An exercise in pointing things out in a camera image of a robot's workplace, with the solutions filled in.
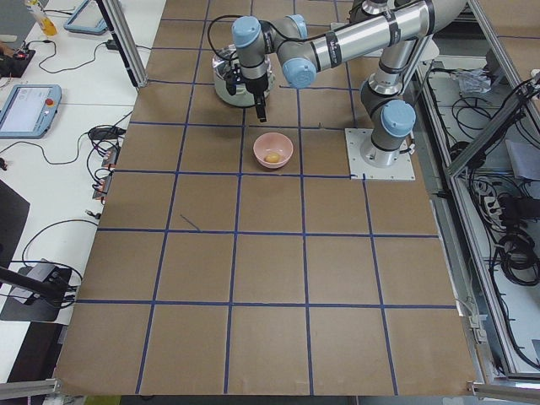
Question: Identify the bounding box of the pale green electric pot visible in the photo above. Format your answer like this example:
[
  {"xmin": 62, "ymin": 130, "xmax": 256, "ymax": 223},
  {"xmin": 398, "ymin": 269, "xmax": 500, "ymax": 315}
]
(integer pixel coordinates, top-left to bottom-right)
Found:
[{"xmin": 213, "ymin": 40, "xmax": 275, "ymax": 122}]

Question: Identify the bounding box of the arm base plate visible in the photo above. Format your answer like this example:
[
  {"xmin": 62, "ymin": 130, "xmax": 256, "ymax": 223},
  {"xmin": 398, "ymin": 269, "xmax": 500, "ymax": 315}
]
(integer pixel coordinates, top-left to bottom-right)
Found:
[{"xmin": 344, "ymin": 128, "xmax": 416, "ymax": 181}]

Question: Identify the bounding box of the aluminium frame post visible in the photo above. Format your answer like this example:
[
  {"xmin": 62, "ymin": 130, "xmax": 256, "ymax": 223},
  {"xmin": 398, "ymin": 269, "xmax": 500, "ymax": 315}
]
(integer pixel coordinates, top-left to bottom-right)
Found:
[{"xmin": 97, "ymin": 0, "xmax": 148, "ymax": 89}]

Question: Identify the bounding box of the pink bowl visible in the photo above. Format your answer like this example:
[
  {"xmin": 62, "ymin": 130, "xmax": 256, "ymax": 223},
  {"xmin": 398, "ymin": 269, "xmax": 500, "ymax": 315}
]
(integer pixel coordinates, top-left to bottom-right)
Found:
[{"xmin": 252, "ymin": 132, "xmax": 294, "ymax": 169}]

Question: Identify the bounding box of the grey usb hub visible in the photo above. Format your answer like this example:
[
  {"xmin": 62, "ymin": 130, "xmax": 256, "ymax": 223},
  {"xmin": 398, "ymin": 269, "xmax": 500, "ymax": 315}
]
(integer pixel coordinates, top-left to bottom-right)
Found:
[{"xmin": 27, "ymin": 262, "xmax": 72, "ymax": 289}]

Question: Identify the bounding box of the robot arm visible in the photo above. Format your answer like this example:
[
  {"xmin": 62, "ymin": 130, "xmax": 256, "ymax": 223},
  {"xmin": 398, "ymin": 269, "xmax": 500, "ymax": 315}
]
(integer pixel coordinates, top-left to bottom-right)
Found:
[{"xmin": 224, "ymin": 0, "xmax": 466, "ymax": 168}]

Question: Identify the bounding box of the brown egg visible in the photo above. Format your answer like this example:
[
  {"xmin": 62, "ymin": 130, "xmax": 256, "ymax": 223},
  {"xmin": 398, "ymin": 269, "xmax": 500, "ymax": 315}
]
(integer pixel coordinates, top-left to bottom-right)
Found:
[{"xmin": 264, "ymin": 153, "xmax": 281, "ymax": 164}]

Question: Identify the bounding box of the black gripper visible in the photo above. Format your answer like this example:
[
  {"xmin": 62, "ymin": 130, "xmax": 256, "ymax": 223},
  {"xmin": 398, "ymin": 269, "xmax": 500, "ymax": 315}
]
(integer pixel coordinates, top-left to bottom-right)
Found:
[{"xmin": 224, "ymin": 58, "xmax": 269, "ymax": 122}]

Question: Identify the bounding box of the blue teach pendant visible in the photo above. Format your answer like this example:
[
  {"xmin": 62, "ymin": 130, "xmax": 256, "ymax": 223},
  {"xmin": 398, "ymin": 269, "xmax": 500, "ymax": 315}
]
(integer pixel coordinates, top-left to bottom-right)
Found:
[
  {"xmin": 63, "ymin": 0, "xmax": 108, "ymax": 35},
  {"xmin": 1, "ymin": 84, "xmax": 62, "ymax": 140}
]

